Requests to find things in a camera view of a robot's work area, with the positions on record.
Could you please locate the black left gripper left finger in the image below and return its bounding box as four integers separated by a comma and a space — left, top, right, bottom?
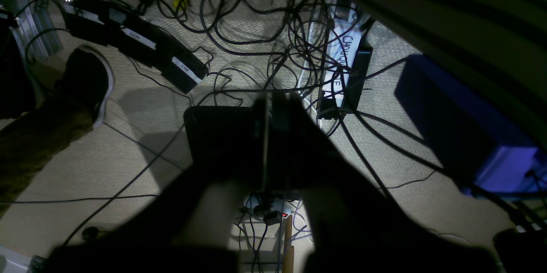
47, 94, 268, 273

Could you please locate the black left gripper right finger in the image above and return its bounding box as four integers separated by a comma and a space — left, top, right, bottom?
268, 93, 497, 273

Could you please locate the small white power strip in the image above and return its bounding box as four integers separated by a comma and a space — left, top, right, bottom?
241, 195, 293, 226

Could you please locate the black flat box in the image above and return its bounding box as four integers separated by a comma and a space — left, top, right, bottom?
183, 106, 258, 168

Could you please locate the blue plastic box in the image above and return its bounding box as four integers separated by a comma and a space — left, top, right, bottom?
394, 54, 546, 198

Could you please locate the black box white label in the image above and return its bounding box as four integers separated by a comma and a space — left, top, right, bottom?
317, 20, 373, 120

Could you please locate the black shoe white sole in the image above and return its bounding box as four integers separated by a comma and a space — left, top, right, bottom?
56, 44, 115, 129

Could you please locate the black power adapter brick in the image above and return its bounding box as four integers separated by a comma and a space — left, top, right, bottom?
63, 0, 209, 94

